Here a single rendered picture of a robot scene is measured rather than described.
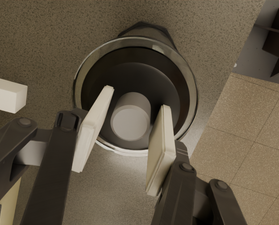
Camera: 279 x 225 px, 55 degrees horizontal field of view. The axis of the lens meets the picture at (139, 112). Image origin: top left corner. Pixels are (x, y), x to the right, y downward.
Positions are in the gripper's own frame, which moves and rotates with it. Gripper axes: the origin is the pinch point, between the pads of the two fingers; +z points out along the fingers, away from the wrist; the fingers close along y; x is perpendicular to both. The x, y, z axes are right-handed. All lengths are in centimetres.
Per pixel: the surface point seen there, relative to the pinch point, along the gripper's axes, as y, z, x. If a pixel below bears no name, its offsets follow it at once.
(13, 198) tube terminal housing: -15.6, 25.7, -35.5
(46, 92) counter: -14.3, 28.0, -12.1
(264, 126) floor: 76, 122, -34
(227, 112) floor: 54, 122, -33
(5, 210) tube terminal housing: -15.5, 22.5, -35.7
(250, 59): 52, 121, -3
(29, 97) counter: -17.0, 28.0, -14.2
